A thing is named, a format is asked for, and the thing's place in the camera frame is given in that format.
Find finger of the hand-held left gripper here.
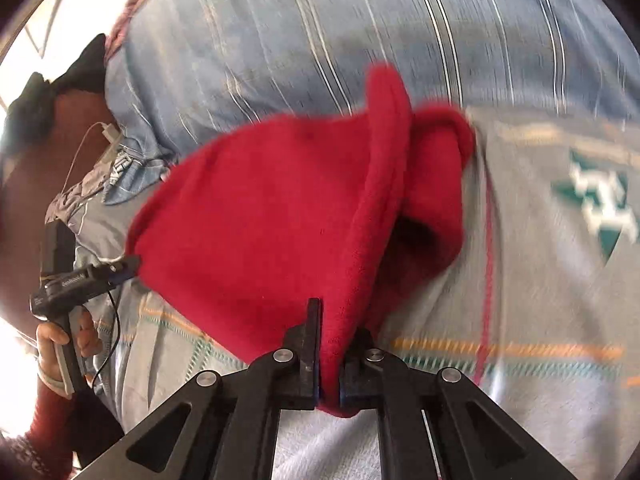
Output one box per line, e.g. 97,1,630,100
100,255,142,282

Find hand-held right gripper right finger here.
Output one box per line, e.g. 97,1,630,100
339,328,576,480

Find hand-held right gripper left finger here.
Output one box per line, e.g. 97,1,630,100
77,298,323,480

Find red fleece sweater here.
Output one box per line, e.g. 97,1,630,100
125,62,476,418

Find person's left forearm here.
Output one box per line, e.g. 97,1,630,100
20,370,83,480

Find person's left hand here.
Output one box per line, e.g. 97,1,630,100
35,307,102,387

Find black cloth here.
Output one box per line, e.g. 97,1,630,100
7,34,109,146

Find grey printed bed sheet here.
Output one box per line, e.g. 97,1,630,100
45,105,640,480

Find pink patterned cloth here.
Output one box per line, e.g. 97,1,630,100
106,0,157,58

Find blue plaid quilt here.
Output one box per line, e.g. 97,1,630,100
102,0,640,206

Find black cable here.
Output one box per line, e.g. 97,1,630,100
91,285,122,387

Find white charger cable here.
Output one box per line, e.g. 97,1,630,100
59,120,124,196

